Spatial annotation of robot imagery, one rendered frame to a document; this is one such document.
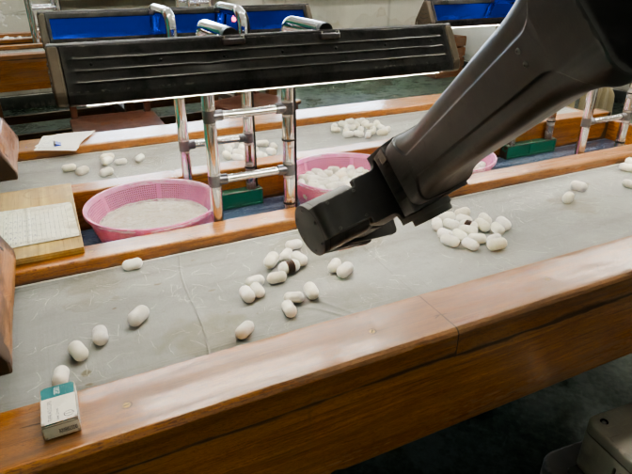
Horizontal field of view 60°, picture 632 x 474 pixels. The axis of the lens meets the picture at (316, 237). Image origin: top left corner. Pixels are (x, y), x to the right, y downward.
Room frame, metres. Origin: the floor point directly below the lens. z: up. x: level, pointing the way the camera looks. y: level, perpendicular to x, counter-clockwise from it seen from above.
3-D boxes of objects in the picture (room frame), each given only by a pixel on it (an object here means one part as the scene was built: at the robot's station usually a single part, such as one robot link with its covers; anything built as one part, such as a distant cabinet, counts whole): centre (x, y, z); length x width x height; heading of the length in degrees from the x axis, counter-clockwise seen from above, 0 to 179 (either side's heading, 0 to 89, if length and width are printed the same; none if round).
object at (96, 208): (1.02, 0.33, 0.72); 0.27 x 0.27 x 0.10
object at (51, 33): (1.35, 0.30, 1.08); 0.62 x 0.08 x 0.07; 116
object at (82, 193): (1.43, -0.15, 0.71); 1.81 x 0.05 x 0.11; 116
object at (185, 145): (1.28, 0.26, 0.90); 0.20 x 0.19 x 0.45; 116
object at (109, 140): (1.78, 0.02, 0.67); 1.81 x 0.12 x 0.19; 116
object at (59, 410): (0.44, 0.27, 0.77); 0.06 x 0.04 x 0.02; 26
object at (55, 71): (0.84, 0.06, 1.08); 0.62 x 0.08 x 0.07; 116
